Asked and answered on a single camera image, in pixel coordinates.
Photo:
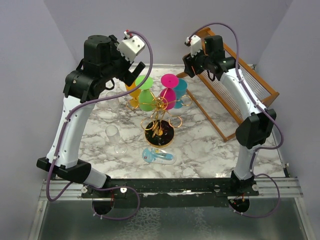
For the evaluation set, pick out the green plastic wine glass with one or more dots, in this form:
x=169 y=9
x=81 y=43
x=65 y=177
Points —
x=146 y=99

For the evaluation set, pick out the orange plastic wine glass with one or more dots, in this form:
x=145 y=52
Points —
x=134 y=96

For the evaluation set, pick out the gold wire wine glass rack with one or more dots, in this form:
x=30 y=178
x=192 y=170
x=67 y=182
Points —
x=159 y=128

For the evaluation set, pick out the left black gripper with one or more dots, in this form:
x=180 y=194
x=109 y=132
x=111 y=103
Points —
x=129 y=78

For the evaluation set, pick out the clear champagne flute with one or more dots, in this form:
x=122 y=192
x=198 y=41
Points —
x=114 y=104
x=113 y=135

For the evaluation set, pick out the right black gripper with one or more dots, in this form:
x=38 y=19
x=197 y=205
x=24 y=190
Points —
x=188 y=60

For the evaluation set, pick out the clear champagne flute front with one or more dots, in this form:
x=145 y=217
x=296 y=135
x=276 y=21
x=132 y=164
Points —
x=113 y=135

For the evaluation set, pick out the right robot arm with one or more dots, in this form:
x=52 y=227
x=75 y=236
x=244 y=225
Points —
x=209 y=55

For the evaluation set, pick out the blue plastic wine glass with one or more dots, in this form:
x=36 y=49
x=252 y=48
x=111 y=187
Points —
x=180 y=91

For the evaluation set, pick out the black mounting base rail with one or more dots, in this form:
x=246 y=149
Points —
x=128 y=193

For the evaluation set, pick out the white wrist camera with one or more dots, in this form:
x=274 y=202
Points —
x=195 y=44
x=130 y=47

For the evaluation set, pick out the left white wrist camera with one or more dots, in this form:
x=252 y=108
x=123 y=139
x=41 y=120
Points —
x=130 y=47

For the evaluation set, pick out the pink plastic wine glass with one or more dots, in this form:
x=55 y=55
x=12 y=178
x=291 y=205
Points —
x=169 y=81

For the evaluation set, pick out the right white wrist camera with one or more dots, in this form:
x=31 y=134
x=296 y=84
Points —
x=195 y=44

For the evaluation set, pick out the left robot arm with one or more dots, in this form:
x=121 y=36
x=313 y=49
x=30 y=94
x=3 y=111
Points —
x=104 y=59

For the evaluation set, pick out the clear champagne flute back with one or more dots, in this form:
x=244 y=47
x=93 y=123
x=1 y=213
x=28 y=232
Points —
x=114 y=104

